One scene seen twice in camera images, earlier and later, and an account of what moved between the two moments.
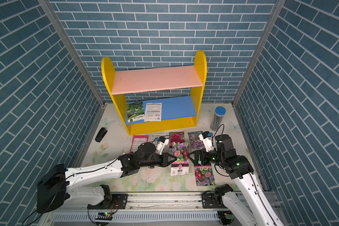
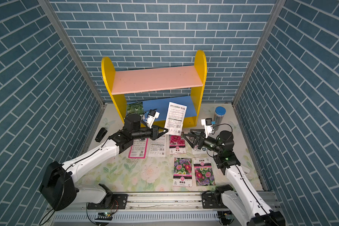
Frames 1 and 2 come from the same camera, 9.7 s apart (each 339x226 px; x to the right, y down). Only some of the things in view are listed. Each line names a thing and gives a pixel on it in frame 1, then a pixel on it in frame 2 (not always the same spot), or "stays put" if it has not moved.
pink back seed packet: x=137 y=141 stays put
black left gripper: x=164 y=159 → x=154 y=134
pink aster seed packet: x=181 y=151 → x=182 y=173
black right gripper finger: x=196 y=157 → x=191 y=144
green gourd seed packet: x=135 y=112 stays put
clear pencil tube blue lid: x=217 y=119 stays put
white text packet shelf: x=153 y=112 → x=175 y=118
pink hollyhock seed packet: x=176 y=137 stays put
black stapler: x=100 y=134 stays put
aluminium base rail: x=148 y=208 stays put
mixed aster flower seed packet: x=204 y=175 stays put
